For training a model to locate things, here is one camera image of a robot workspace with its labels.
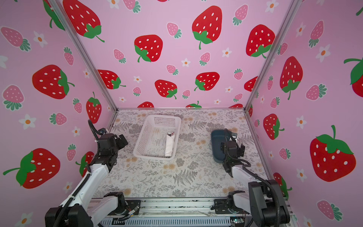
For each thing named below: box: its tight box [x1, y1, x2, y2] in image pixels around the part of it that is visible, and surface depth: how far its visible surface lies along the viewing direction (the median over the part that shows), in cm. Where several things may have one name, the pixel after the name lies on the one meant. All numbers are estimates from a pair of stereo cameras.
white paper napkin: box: [164, 133, 175, 157], surface depth 97 cm
